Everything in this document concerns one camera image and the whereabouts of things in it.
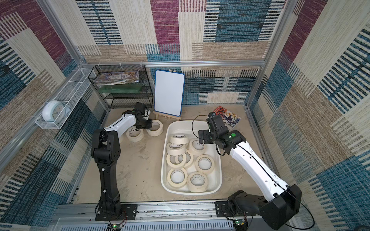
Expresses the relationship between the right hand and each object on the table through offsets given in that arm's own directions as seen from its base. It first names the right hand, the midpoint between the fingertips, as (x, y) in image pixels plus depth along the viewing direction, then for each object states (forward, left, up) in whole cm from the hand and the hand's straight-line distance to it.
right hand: (208, 132), depth 78 cm
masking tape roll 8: (+14, +32, -15) cm, 38 cm away
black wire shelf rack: (+44, +60, -16) cm, 76 cm away
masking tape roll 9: (+12, +48, -20) cm, 53 cm away
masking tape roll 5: (-19, +6, -22) cm, 29 cm away
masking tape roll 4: (-16, +17, -22) cm, 32 cm away
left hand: (+19, +38, -17) cm, 45 cm away
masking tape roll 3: (-8, +18, -18) cm, 27 cm away
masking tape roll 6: (-9, +1, -21) cm, 23 cm away
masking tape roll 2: (-4, +18, -10) cm, 21 cm away
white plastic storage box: (-11, +10, -21) cm, 26 cm away
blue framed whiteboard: (+32, +23, +2) cm, 39 cm away
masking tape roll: (+3, +16, -10) cm, 19 cm away
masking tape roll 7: (+1, +6, -17) cm, 18 cm away
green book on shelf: (+35, +47, +3) cm, 59 cm away
